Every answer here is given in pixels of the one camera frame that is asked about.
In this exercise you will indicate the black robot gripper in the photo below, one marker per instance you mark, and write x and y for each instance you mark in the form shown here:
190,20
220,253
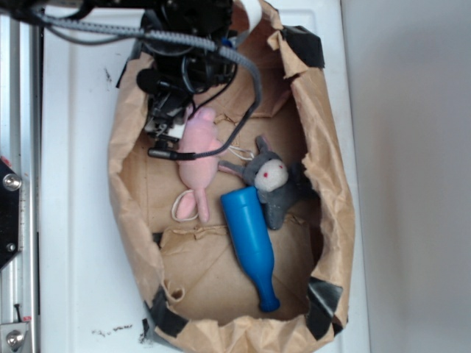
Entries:
175,76

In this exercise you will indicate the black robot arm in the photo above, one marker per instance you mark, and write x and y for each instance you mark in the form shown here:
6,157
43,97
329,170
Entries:
191,43

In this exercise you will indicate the blue plastic bottle toy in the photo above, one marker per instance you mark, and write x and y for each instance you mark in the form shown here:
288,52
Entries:
250,237

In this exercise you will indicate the grey plush donkey toy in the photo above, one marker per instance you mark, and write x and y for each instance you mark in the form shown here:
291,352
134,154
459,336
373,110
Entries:
279,187

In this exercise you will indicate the brown paper bag bin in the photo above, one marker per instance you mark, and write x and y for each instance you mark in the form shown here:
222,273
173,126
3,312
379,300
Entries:
196,295

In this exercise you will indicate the white plastic tray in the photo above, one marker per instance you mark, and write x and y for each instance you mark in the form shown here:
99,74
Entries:
89,301

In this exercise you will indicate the aluminium frame rail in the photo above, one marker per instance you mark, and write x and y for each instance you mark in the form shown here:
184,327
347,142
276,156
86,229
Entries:
20,145

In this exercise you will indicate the black mounting bracket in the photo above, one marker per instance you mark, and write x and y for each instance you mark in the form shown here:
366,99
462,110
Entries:
11,184

